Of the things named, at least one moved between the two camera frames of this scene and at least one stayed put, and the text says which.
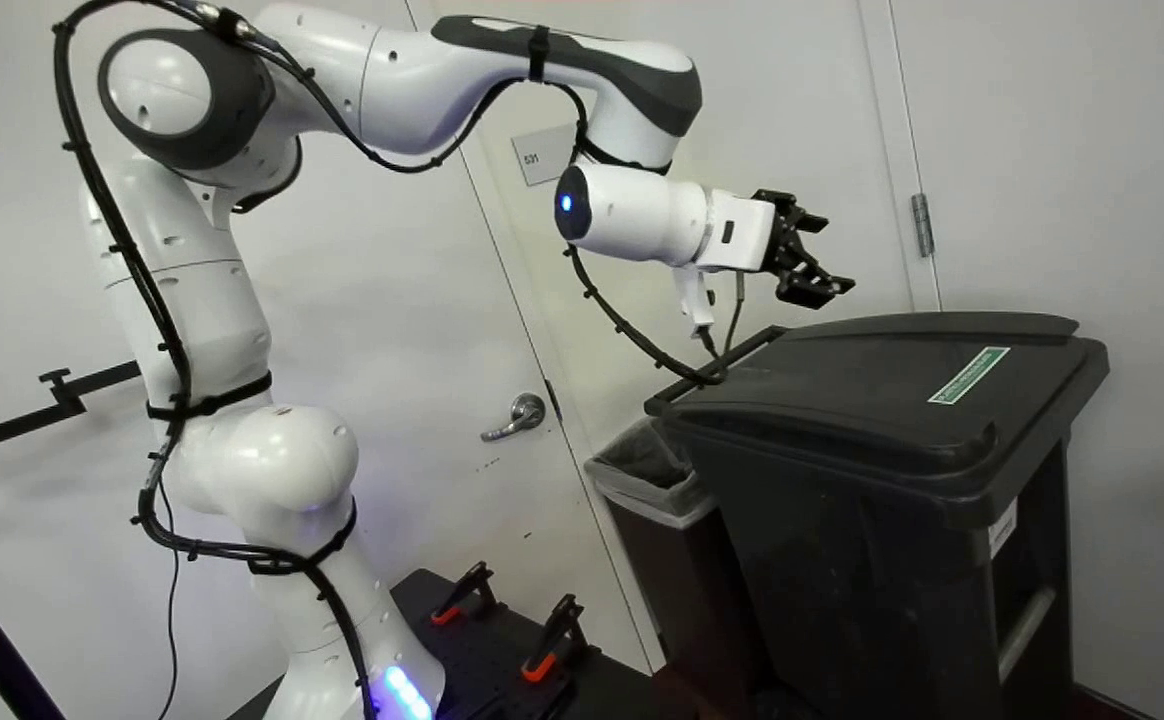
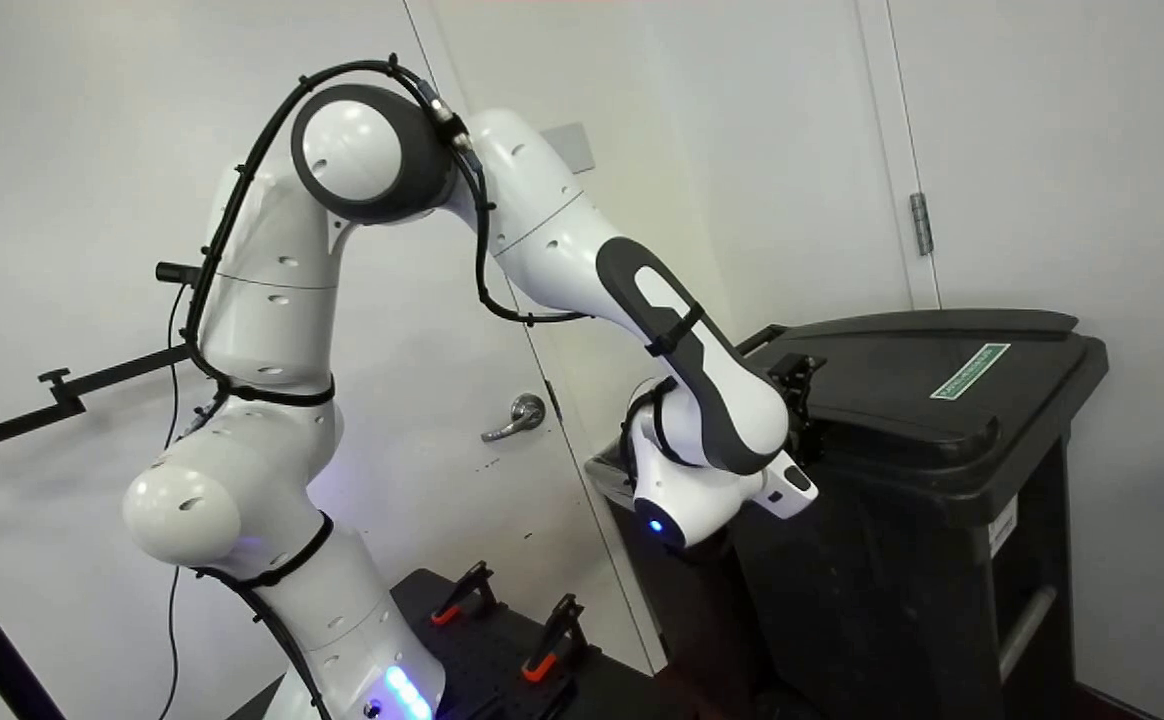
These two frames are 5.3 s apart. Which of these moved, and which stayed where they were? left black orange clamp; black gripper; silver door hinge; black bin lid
Moved: black gripper
Stayed: left black orange clamp; black bin lid; silver door hinge
